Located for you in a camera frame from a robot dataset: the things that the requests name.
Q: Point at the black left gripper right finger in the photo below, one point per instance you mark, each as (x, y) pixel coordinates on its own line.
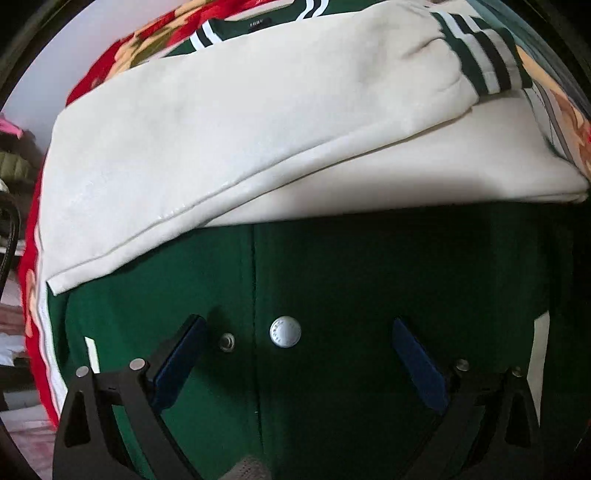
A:
(489, 427)

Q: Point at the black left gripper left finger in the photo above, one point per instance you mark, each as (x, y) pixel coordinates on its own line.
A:
(89, 444)

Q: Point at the green and cream varsity jacket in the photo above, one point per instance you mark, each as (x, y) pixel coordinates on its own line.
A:
(301, 180)

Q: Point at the white checked bed sheet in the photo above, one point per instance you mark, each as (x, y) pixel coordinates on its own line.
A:
(559, 102)

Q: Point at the red floral blanket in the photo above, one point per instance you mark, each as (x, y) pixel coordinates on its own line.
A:
(160, 35)

